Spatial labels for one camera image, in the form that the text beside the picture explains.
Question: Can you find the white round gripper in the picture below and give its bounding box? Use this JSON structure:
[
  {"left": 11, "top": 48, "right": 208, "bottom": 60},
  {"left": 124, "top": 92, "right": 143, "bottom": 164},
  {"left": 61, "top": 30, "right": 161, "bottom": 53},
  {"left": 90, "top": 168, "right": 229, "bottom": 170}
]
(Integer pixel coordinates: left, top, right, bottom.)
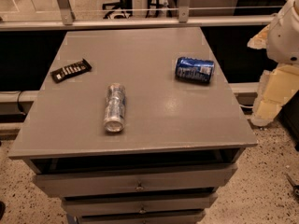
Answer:
[{"left": 247, "top": 0, "right": 299, "bottom": 127}]

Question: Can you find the black rxbar chocolate bar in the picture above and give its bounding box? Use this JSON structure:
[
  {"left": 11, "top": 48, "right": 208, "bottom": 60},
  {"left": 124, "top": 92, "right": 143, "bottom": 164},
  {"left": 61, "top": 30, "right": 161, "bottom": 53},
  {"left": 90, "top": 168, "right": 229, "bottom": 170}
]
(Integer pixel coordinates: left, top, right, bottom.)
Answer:
[{"left": 50, "top": 59, "right": 92, "bottom": 83}]

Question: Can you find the blue soda can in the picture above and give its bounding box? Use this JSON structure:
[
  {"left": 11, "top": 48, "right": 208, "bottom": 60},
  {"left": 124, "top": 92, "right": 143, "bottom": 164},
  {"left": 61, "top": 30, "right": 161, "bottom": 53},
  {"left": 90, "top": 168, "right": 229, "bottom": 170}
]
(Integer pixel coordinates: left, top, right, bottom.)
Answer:
[{"left": 175, "top": 57, "right": 215, "bottom": 83}]

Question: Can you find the top grey drawer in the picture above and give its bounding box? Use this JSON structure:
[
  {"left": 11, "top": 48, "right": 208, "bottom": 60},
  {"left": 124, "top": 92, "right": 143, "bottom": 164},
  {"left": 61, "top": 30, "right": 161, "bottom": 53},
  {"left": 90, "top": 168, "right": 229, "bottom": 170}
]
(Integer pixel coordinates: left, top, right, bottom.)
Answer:
[{"left": 34, "top": 163, "right": 237, "bottom": 197}]

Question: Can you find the grey drawer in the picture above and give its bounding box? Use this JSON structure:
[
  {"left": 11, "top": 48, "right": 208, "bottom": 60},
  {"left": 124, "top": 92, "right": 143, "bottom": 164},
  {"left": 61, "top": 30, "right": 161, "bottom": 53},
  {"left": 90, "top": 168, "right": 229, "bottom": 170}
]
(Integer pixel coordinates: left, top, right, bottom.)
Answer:
[
  {"left": 34, "top": 163, "right": 237, "bottom": 197},
  {"left": 62, "top": 192, "right": 218, "bottom": 217},
  {"left": 78, "top": 210, "right": 206, "bottom": 224}
]

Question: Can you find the grey drawer cabinet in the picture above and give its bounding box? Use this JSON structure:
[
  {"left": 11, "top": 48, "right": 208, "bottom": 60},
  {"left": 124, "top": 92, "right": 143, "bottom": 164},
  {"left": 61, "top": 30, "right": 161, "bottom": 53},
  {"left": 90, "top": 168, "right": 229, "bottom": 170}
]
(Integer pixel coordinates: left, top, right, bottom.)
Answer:
[{"left": 7, "top": 26, "right": 259, "bottom": 224}]

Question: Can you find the black office chair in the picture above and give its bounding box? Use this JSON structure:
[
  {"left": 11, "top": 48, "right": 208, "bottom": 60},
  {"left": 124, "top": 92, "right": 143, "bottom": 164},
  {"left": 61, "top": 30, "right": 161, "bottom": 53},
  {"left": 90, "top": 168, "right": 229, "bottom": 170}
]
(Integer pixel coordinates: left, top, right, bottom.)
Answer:
[{"left": 102, "top": 0, "right": 133, "bottom": 19}]

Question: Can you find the silver slim can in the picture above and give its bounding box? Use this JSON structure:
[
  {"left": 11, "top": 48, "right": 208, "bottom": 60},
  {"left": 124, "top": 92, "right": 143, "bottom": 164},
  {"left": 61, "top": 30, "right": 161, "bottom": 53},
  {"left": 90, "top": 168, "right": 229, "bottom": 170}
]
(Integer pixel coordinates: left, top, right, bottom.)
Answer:
[{"left": 104, "top": 83, "right": 126, "bottom": 133}]

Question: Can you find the bottom grey drawer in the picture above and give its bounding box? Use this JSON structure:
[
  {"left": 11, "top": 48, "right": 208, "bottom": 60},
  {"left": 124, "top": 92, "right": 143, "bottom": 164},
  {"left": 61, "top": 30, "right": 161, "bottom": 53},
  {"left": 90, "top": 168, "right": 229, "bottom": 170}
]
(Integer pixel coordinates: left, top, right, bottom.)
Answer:
[{"left": 78, "top": 210, "right": 206, "bottom": 224}]

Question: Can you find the middle grey drawer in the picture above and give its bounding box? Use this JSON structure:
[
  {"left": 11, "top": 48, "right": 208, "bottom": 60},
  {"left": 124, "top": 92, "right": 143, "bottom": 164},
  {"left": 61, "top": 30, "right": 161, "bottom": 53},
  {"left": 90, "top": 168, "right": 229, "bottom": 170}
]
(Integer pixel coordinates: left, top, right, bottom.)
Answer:
[{"left": 62, "top": 192, "right": 218, "bottom": 217}]

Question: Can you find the metal railing frame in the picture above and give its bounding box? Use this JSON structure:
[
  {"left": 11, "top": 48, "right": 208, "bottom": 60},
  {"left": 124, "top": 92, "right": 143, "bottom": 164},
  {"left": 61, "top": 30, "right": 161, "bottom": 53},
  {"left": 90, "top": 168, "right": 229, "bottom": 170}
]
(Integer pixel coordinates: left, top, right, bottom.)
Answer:
[{"left": 0, "top": 0, "right": 287, "bottom": 31}]

